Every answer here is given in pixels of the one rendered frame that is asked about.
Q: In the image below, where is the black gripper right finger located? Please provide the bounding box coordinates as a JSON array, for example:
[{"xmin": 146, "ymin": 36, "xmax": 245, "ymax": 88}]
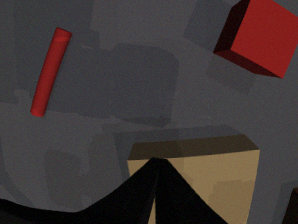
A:
[{"xmin": 156, "ymin": 159, "xmax": 227, "ymax": 224}]

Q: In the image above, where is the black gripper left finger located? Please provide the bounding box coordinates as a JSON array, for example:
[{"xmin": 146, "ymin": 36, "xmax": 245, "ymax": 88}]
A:
[{"xmin": 0, "ymin": 157, "xmax": 160, "ymax": 224}]

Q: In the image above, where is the red square block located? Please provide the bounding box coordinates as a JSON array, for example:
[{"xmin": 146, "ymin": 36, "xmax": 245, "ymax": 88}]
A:
[{"xmin": 213, "ymin": 0, "xmax": 298, "ymax": 79}]

